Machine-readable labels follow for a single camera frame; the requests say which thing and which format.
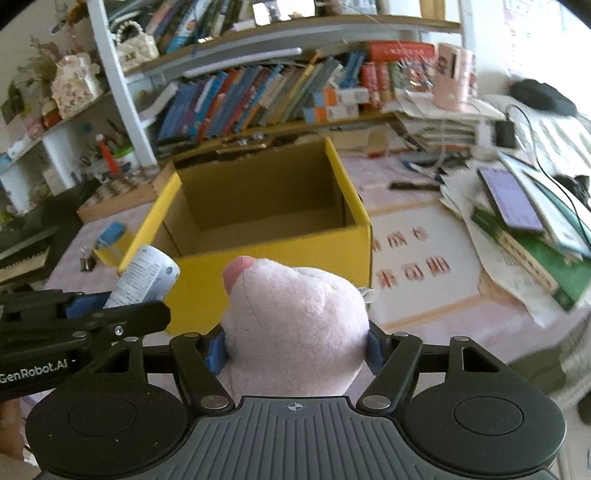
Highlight yellow cardboard box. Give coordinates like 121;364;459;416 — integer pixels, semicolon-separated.
117;137;374;335

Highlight wooden chessboard box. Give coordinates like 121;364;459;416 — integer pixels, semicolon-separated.
76;161;176;224

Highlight loose white papers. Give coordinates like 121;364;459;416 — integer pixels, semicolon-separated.
438;152;591;328

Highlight purple screen phone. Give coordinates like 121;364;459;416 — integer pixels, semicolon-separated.
477;166;546;236

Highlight row of upright shelf books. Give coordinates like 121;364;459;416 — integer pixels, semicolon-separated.
148;0;259;52

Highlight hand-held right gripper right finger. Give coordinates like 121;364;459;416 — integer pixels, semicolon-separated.
358;323;504;412

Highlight white quilted pearl handbag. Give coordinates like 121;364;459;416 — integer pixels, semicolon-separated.
113;21;160;70

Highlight black pen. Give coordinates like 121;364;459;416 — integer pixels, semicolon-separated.
389;181;441;192

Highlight black electronic keyboard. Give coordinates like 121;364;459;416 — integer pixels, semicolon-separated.
0;178;102;291

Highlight white jar green lid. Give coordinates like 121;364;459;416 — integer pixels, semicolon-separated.
113;145;139;174

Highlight red flower pen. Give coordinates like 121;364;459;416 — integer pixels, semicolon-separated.
95;134;121;175

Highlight pink checkered tablecloth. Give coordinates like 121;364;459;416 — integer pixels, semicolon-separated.
46;152;591;370

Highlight black charger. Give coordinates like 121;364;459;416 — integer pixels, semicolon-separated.
495;120;517;149

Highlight black computer mouse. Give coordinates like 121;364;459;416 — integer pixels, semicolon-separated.
510;78;579;116

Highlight pink printed cup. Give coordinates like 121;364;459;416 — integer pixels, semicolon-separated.
431;42;476;112

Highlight row of slanted colourful books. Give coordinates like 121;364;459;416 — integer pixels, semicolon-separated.
154;48;370;145

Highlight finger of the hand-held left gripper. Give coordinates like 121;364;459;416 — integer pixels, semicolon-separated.
65;291;114;320
89;301;171;343

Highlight black cable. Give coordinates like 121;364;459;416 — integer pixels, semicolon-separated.
505;104;591;222

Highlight green book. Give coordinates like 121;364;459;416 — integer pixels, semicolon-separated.
471;208;591;312

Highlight white bookshelf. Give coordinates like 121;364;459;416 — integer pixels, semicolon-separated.
0;0;467;213

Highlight orange white small carton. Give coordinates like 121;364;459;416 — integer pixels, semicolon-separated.
314;88;370;108
302;105;360;124

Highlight pink plush toy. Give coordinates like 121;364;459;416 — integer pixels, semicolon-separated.
221;256;371;398

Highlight floral ornament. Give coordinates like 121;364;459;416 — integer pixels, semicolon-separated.
51;53;105;118

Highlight stack of papers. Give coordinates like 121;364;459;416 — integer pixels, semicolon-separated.
394;88;506;153

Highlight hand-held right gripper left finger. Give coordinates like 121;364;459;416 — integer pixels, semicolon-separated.
81;332;236;414

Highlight yellow tape roll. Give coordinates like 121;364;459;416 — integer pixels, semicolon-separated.
92;235;132;269

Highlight white printed tube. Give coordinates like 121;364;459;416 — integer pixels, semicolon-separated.
102;246;181;309

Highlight small blue box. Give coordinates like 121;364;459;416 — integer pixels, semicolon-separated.
98;222;127;245

